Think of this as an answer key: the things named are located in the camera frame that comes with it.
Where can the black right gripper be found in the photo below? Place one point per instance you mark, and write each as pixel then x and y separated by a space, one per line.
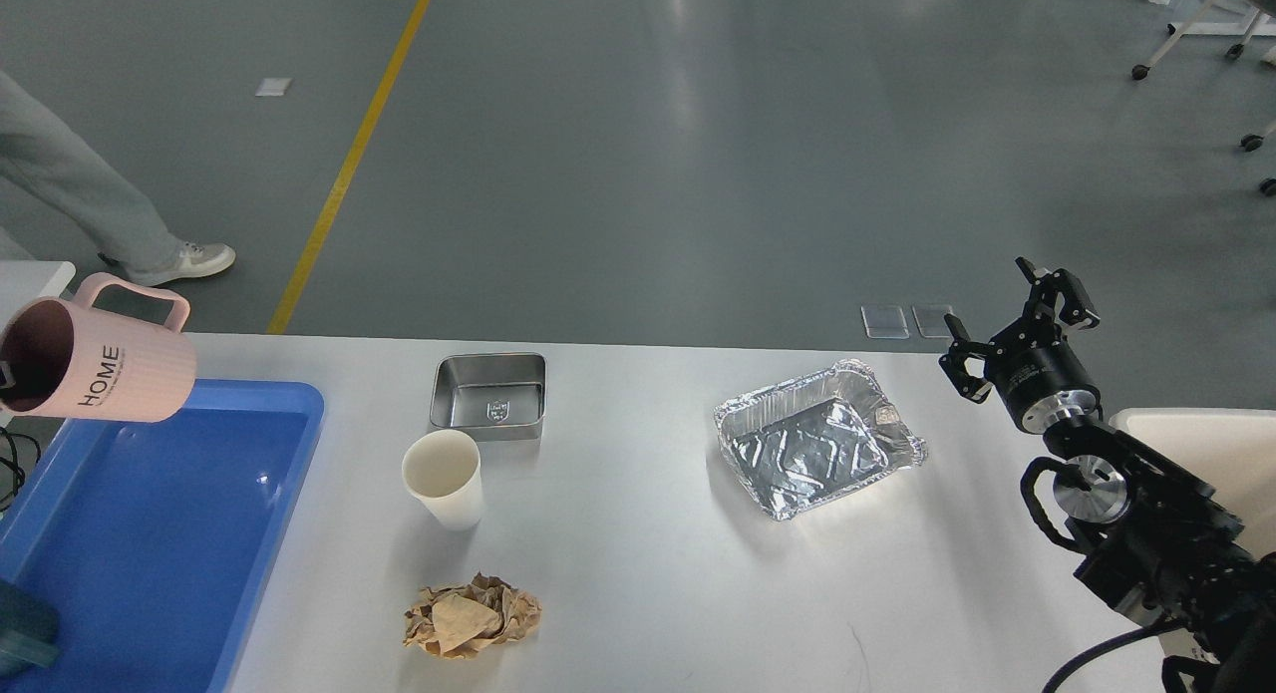
pixel 1030 363

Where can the stainless steel rectangular container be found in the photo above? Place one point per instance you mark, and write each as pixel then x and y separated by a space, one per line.
pixel 495 397

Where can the pink ribbed mug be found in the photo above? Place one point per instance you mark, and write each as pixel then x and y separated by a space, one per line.
pixel 69 359

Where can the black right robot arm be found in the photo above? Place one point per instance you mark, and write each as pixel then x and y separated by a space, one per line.
pixel 1156 546

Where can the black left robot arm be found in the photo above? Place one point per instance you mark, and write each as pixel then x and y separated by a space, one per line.
pixel 10 459

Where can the clear floor plate right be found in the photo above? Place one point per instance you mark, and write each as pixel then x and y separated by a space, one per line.
pixel 932 321

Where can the clear floor plate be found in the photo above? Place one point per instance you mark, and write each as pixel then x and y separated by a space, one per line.
pixel 887 322
pixel 932 321

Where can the clear floor plate left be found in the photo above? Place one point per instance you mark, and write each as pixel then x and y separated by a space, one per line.
pixel 887 322

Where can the cream plastic bin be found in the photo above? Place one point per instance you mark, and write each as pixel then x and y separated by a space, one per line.
pixel 1232 450

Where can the aluminium foil tray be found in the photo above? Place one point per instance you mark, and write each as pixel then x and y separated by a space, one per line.
pixel 810 441

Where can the white paper cup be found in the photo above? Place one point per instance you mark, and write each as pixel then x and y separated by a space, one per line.
pixel 442 470

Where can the crumpled brown paper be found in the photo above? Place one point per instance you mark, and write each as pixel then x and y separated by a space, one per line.
pixel 461 620

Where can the blue plastic tray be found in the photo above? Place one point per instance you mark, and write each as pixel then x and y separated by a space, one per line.
pixel 155 542

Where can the person in grey trousers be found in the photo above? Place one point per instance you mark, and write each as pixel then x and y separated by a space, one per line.
pixel 44 157

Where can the white side table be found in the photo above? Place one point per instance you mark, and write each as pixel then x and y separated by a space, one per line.
pixel 23 281

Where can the teal sponge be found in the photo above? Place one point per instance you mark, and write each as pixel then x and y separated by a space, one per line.
pixel 29 628

